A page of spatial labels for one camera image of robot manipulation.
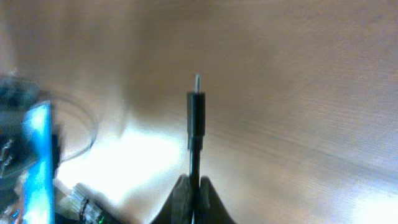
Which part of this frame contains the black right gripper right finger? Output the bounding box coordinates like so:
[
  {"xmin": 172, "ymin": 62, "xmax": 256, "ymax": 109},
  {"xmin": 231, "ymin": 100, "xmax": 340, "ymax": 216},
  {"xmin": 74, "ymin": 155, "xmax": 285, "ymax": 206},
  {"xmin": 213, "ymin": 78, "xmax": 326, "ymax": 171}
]
[{"xmin": 195, "ymin": 176, "xmax": 236, "ymax": 224}]

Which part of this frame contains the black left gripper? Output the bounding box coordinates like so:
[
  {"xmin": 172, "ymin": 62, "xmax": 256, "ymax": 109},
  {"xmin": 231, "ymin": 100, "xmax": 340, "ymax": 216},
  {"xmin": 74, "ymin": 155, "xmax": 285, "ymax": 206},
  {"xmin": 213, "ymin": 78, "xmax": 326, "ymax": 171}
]
[{"xmin": 1, "ymin": 75, "xmax": 39, "ymax": 215}]

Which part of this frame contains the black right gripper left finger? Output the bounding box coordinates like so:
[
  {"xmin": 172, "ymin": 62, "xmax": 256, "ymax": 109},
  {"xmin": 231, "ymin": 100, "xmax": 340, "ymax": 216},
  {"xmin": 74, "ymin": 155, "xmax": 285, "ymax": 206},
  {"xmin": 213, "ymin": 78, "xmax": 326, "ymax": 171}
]
[{"xmin": 151, "ymin": 174, "xmax": 193, "ymax": 224}]

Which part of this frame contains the blue Galaxy smartphone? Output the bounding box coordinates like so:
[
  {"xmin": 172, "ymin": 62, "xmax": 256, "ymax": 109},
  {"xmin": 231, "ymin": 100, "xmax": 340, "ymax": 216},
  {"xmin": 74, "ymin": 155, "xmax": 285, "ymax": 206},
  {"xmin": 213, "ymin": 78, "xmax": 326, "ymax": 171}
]
[{"xmin": 22, "ymin": 101, "xmax": 55, "ymax": 224}]

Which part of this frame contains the black charger cable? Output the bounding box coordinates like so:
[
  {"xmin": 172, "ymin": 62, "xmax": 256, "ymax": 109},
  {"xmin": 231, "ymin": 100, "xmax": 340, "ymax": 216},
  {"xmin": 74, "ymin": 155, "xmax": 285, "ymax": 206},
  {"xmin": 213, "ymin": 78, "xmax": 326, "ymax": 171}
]
[{"xmin": 186, "ymin": 73, "xmax": 206, "ymax": 224}]

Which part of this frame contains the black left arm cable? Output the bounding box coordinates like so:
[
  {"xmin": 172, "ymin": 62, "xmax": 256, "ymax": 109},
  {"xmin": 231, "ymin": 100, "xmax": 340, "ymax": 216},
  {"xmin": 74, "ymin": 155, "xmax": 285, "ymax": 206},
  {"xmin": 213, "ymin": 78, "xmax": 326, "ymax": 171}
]
[{"xmin": 46, "ymin": 93, "xmax": 99, "ymax": 162}]

